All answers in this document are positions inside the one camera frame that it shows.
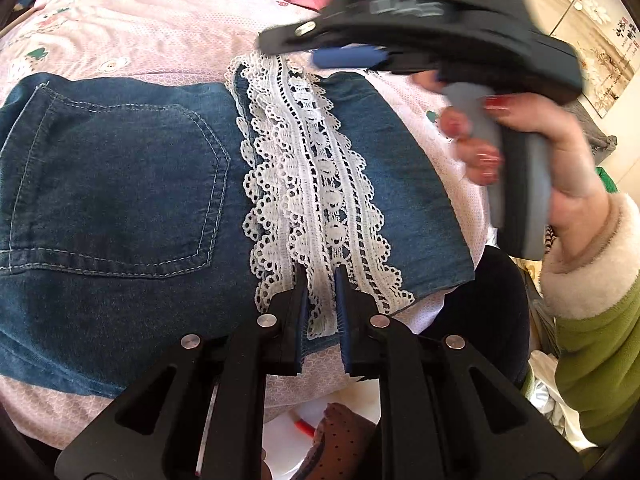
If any pink strawberry printed bedsheet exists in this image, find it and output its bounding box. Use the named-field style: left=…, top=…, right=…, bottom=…
left=0, top=0, right=501, bottom=427

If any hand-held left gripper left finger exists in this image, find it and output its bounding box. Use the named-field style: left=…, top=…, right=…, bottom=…
left=54, top=264, right=310, bottom=480

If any white crumpled cloth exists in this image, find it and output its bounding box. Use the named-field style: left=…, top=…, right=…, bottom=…
left=526, top=349, right=597, bottom=453

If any person's dark trouser leg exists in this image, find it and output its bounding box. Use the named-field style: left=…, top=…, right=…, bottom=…
left=414, top=247, right=532, bottom=387

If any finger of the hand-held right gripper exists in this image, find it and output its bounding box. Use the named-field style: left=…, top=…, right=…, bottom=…
left=256, top=16, right=351, bottom=56
left=311, top=46, right=391, bottom=70

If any brown dotted slipper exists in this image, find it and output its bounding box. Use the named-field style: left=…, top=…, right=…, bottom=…
left=299, top=402, right=379, bottom=480

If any person's right forearm green sleeve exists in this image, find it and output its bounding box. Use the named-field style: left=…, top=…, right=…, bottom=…
left=520, top=192, right=640, bottom=453

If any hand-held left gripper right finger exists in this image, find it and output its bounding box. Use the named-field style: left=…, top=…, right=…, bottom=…
left=335, top=265, right=585, bottom=480

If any blossom wall painting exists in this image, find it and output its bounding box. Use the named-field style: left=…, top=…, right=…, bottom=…
left=500, top=0, right=640, bottom=120

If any person's right hand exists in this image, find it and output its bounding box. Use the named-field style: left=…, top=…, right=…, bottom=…
left=439, top=94, right=610, bottom=242

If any blue denim pants lace trim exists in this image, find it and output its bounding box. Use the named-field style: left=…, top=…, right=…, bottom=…
left=0, top=52, right=477, bottom=402

